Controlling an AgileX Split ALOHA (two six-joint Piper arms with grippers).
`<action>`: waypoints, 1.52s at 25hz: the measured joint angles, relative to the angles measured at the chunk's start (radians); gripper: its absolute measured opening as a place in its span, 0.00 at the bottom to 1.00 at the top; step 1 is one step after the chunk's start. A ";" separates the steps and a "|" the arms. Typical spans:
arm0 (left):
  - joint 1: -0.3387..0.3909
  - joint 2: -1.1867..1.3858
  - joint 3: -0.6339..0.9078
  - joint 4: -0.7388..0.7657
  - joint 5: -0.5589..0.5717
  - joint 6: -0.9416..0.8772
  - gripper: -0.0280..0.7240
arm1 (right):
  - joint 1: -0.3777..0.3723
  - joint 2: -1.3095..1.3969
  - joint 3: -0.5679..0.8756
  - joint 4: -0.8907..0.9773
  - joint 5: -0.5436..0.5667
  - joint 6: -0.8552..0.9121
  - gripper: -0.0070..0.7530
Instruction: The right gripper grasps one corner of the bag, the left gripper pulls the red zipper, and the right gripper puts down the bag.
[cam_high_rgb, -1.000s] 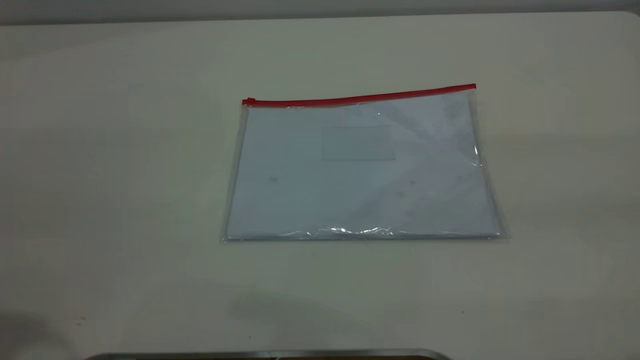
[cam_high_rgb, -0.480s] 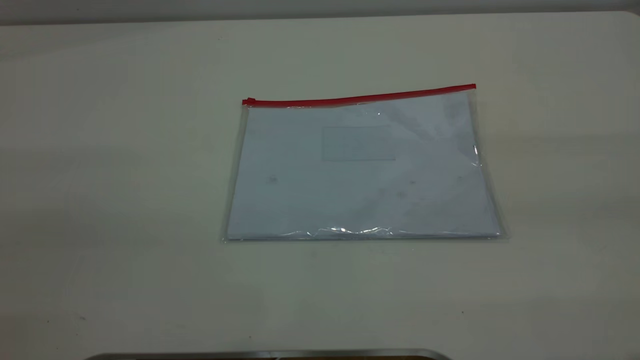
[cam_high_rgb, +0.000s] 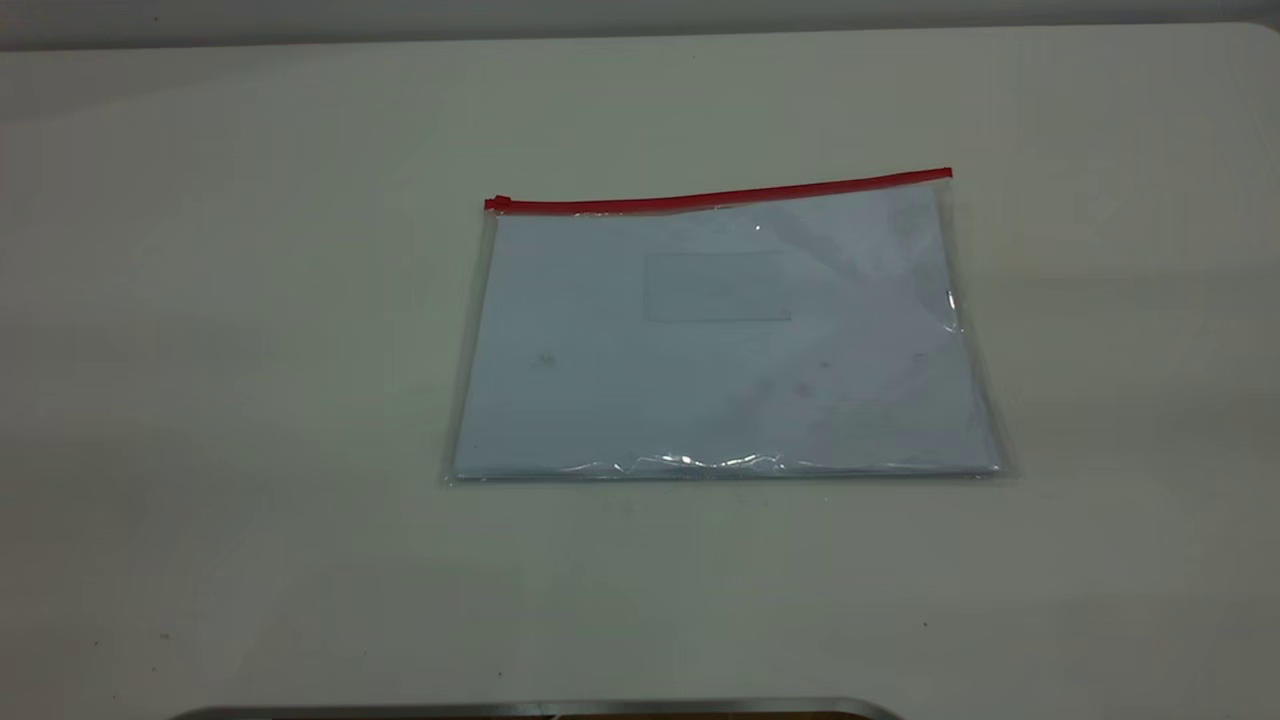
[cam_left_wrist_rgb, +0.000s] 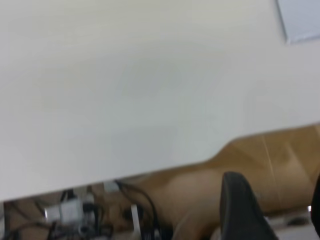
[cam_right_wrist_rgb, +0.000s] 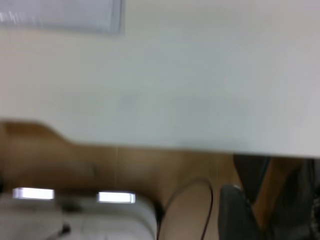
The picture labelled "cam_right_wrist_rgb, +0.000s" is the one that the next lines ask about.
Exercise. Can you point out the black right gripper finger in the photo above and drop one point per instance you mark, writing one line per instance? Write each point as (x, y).
(237, 217)

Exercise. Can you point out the clear plastic zip bag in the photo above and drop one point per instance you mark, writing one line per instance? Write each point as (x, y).
(62, 15)

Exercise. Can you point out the white plastic housing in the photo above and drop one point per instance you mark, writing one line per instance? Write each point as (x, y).
(100, 220)

